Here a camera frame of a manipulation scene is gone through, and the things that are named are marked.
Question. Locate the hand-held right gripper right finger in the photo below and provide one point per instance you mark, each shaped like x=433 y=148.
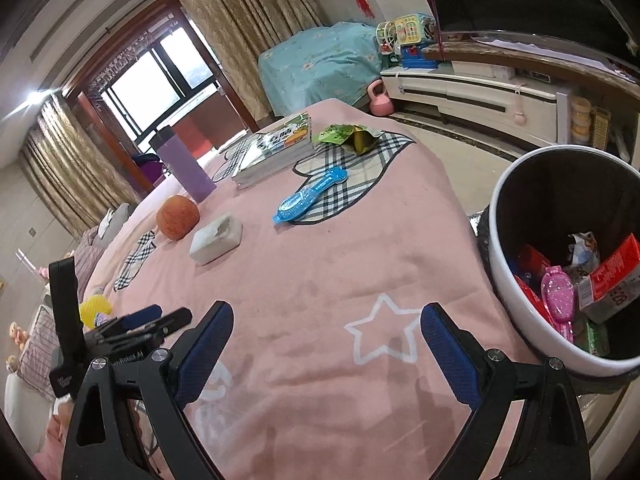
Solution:
x=450 y=355

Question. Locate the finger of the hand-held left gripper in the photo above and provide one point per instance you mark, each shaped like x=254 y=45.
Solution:
x=137 y=316
x=160 y=327

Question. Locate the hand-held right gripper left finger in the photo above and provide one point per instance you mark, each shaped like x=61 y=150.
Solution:
x=202 y=355

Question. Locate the white rimmed trash bin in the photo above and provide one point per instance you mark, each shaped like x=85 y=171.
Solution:
x=540 y=200

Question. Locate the yellow toy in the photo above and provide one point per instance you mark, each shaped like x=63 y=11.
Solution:
x=94 y=312

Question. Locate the white tissue box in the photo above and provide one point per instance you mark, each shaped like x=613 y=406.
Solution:
x=215 y=240

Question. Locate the orange fruit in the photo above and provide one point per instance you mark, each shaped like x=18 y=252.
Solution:
x=177 y=217

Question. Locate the pink blanket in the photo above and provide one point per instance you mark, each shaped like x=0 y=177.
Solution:
x=300 y=285

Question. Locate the pink hairbrush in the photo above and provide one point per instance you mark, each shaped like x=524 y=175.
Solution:
x=560 y=295

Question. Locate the beige patterned curtain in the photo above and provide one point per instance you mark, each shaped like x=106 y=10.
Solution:
x=240 y=35
x=75 y=170

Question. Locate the purple bag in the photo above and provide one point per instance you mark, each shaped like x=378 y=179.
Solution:
x=150 y=169

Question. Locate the purple bottle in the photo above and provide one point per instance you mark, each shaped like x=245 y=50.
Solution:
x=185 y=170

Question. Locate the silvery wrapper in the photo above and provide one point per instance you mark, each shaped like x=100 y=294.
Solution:
x=584 y=255

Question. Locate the red carton box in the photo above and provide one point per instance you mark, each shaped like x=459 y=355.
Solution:
x=615 y=280

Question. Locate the blue hairbrush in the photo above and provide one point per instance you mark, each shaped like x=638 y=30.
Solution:
x=305 y=200

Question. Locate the white paperback book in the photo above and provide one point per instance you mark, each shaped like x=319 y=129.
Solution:
x=265 y=172

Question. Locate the green cover book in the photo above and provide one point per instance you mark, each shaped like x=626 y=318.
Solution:
x=280 y=137

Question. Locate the green snack packet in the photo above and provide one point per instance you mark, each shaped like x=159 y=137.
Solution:
x=337 y=135

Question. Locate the pink cabinet child lock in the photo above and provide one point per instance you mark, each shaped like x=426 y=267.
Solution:
x=519 y=110

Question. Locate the pink kettlebell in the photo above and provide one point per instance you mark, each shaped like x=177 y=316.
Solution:
x=381 y=102

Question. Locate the white television cabinet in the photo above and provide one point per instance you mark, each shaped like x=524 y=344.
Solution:
x=450 y=92

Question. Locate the orange and white container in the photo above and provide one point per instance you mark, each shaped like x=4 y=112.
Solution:
x=581 y=119

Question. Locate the yellow toy building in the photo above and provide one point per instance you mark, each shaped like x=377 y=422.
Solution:
x=601 y=127

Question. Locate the teal floral furniture cover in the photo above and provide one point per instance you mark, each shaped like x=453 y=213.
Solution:
x=315 y=65

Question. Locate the white cloth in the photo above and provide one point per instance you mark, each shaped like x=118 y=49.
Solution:
x=540 y=46

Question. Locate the white toy basket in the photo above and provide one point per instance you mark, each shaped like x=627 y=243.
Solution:
x=386 y=37

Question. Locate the pastel toy phone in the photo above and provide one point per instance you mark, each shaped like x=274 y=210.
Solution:
x=409 y=31

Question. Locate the window with dark frame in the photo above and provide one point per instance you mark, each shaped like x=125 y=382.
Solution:
x=145 y=90

